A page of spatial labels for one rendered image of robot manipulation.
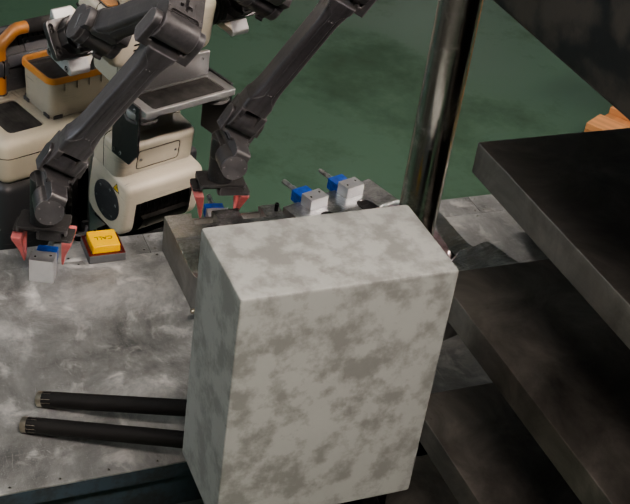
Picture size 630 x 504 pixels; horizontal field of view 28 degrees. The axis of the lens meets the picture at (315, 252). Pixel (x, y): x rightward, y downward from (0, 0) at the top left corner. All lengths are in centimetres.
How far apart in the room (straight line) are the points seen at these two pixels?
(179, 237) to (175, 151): 45
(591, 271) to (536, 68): 423
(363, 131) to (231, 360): 345
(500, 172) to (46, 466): 97
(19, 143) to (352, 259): 163
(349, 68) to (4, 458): 349
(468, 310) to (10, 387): 93
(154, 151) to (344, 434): 140
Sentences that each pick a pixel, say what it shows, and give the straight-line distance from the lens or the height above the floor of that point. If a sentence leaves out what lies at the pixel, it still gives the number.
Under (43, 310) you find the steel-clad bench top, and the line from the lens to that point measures 257.
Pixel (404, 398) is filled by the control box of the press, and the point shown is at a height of 126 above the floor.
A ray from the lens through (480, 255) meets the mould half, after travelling 269.
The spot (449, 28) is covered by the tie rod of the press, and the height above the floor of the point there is 169.
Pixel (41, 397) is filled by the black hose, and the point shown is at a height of 83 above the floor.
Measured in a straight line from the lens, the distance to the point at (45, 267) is 262.
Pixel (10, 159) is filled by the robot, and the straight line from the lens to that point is 312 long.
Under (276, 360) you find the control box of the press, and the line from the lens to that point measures 159.
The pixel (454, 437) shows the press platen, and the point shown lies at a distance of 202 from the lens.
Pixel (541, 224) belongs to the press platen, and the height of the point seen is 152.
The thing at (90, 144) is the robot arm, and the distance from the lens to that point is 244.
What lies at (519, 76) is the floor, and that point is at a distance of 566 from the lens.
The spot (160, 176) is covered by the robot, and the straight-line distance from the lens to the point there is 300.
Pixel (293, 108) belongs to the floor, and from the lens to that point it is 506.
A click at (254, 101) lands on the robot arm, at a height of 114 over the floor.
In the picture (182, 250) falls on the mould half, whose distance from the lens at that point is 260.
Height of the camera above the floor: 237
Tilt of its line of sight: 34 degrees down
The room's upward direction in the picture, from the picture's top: 9 degrees clockwise
